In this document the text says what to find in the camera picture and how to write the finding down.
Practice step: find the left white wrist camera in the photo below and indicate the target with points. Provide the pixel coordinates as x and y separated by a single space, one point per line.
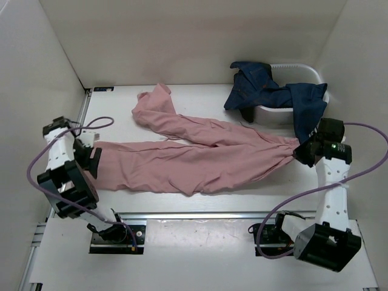
88 138

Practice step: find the white plastic basket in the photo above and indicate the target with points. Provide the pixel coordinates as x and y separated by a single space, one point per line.
302 93

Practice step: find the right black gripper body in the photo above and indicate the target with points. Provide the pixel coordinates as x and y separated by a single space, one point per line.
302 151

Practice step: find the pink trousers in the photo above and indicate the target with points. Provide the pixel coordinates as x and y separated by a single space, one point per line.
198 155

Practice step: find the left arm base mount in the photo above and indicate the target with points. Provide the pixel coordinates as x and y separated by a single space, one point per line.
124 244

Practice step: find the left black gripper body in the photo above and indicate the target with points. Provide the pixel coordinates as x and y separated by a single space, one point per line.
82 154

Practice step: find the aluminium front rail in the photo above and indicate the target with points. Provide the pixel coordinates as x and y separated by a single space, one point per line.
142 217

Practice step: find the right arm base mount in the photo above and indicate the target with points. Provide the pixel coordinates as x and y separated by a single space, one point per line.
278 238

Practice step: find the dark blue jeans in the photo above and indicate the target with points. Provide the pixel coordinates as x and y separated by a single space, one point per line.
253 86

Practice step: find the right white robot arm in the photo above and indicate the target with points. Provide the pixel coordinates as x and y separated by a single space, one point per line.
326 241

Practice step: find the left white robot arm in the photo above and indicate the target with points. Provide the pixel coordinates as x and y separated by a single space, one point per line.
101 220

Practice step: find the aluminium rail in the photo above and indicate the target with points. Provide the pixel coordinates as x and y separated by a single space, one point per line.
142 217
82 103

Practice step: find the aluminium left rail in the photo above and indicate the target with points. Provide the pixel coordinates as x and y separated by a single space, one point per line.
82 103

